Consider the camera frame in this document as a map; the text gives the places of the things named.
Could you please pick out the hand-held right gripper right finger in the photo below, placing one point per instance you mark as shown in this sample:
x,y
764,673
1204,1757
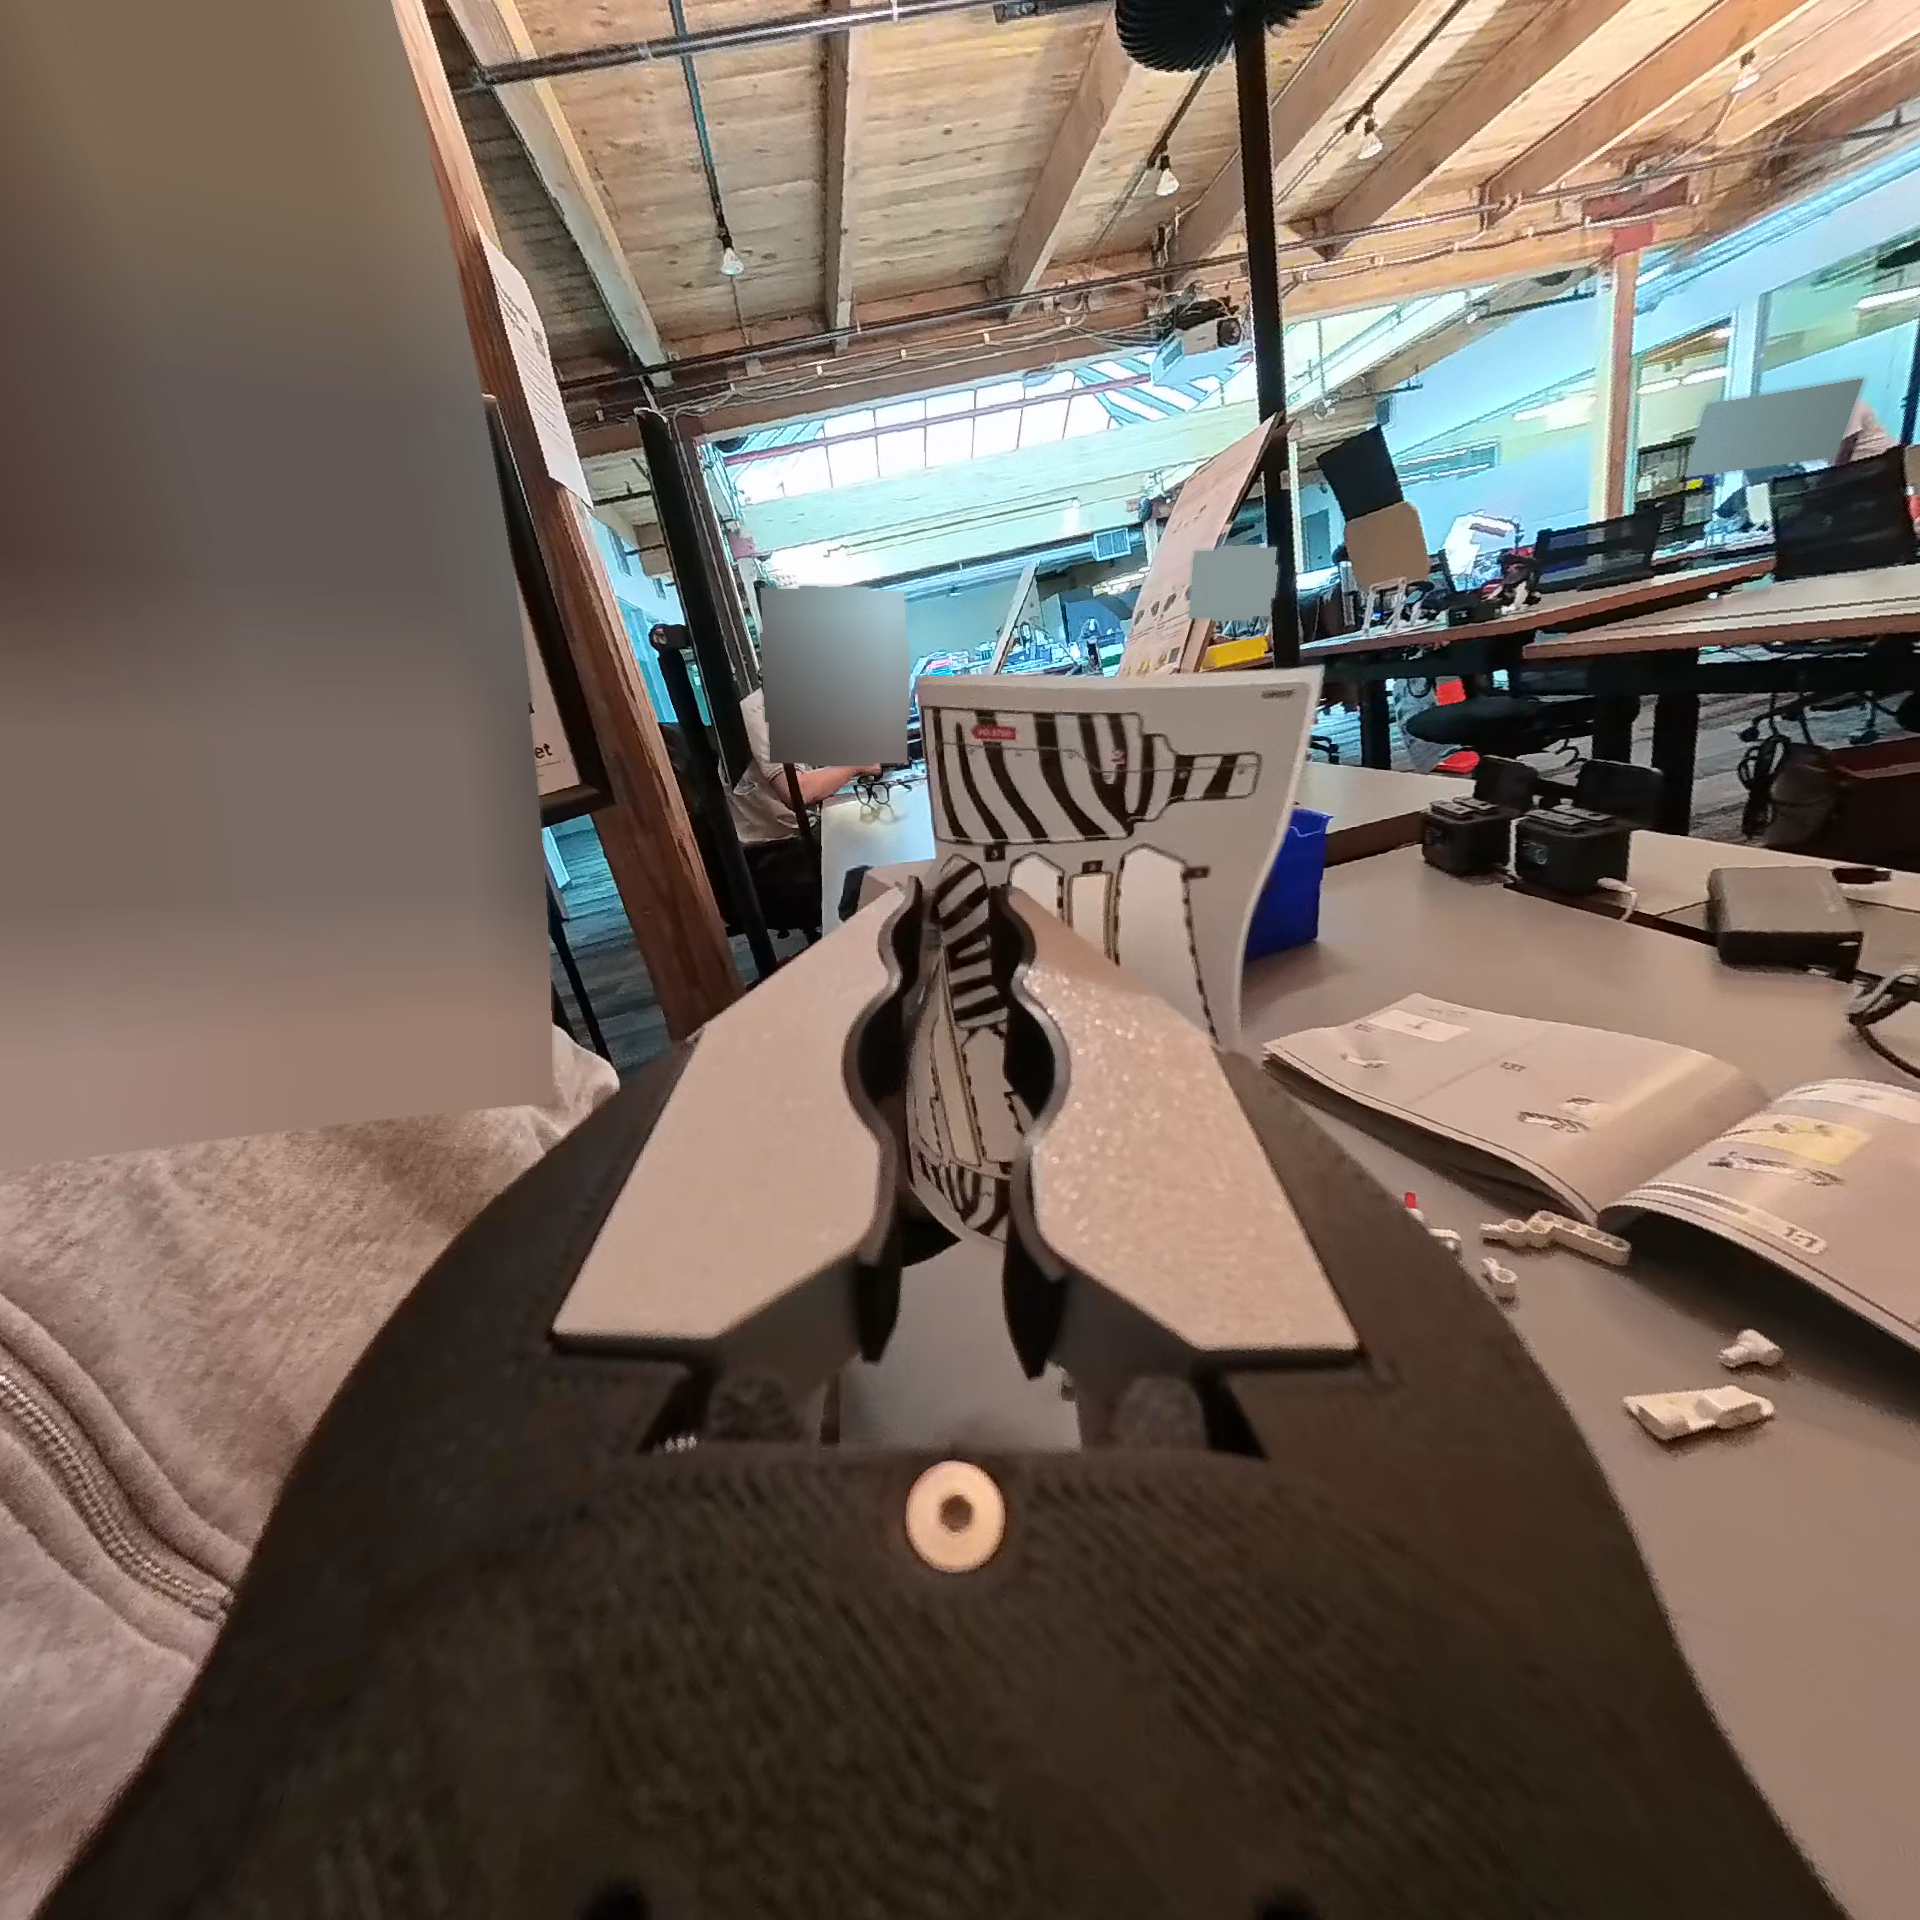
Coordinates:
x,y
1187,1200

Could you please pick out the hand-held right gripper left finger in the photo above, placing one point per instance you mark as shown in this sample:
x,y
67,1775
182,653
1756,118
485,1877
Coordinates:
x,y
734,1188

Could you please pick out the zebra striped sticker sheet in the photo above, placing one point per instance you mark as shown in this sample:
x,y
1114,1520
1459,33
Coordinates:
x,y
1112,783

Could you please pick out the pile of lego pieces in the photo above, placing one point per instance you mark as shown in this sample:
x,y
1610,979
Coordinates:
x,y
1443,1239

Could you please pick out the lego instruction booklet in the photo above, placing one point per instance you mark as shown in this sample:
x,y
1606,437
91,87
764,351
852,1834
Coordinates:
x,y
1500,1078

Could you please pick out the white angled lego beam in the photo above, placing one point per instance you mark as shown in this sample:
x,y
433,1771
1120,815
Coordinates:
x,y
1559,1239

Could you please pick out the white lego panel with hole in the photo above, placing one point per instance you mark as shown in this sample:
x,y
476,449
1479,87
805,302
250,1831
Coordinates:
x,y
1695,1413

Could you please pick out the small white lego connector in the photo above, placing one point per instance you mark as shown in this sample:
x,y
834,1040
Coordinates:
x,y
1751,1350

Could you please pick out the blue plastic bin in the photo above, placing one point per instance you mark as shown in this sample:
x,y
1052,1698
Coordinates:
x,y
1291,885

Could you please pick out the black charging dock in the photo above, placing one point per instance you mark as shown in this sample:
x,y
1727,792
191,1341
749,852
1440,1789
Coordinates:
x,y
1469,841
1571,857

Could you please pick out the framed tag poster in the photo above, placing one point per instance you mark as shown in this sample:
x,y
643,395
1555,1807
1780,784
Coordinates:
x,y
580,750

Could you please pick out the black box device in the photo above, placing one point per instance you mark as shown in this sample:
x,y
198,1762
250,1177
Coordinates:
x,y
1506,783
1621,787

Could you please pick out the person's grey hoodie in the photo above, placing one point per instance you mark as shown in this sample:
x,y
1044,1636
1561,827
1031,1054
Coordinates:
x,y
227,1350

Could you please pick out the cardboard display board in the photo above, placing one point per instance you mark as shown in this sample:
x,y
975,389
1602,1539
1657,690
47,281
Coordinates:
x,y
1198,539

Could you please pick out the black power adapter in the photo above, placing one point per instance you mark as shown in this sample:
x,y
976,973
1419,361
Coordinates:
x,y
1782,914

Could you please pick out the long office desks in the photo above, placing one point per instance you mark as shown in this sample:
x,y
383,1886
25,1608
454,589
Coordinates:
x,y
1648,631

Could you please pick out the black floor lamp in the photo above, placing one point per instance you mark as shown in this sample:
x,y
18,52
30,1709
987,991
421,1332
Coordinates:
x,y
1261,302

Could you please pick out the wooden post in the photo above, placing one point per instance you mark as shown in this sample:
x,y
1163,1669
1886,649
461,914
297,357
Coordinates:
x,y
643,841

